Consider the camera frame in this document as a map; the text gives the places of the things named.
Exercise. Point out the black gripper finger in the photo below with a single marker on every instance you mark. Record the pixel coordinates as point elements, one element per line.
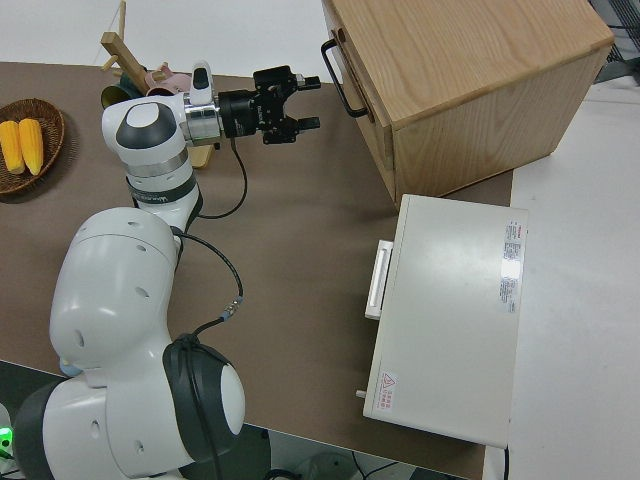
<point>275,77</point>
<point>285,132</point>

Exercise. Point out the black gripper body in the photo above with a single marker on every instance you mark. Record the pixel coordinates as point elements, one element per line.
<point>240,114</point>

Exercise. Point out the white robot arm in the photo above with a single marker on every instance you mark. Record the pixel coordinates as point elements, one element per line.
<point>115,300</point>

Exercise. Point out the pink mug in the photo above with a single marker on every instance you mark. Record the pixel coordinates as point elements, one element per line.
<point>172,82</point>

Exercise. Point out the brown table mat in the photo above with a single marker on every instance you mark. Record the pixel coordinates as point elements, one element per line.
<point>300,225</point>

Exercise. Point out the wooden mug tree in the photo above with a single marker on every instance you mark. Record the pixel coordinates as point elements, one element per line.
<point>125,55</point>

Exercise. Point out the brown wicker basket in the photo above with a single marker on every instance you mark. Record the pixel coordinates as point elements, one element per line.
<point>52,130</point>

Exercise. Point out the wooden cabinet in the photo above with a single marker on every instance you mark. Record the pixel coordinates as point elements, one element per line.
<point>475,75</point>

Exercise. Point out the yellow corn cob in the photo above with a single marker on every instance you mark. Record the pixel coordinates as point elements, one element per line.
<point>32,145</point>
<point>10,145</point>

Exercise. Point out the white toaster oven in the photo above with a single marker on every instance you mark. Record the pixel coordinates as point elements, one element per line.
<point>450,310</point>

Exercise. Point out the light blue bell button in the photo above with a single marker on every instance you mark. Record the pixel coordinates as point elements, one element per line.
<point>70,368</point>

